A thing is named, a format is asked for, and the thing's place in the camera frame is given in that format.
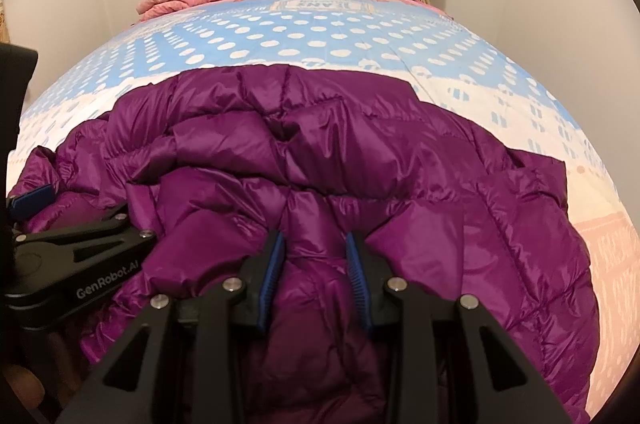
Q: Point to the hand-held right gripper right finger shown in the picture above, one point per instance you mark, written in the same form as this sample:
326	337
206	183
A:
357	284

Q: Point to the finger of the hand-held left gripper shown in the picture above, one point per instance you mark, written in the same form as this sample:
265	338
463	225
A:
31	201
60	241

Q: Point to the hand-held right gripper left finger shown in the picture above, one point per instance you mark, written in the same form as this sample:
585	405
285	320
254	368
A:
270	279

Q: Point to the purple hooded puffer jacket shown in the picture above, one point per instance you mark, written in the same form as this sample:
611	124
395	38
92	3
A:
350	163

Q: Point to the person's left hand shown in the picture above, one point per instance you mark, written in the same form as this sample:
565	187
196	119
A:
22	384

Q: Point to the polka dot bedspread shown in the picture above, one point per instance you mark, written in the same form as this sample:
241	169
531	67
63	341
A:
325	33

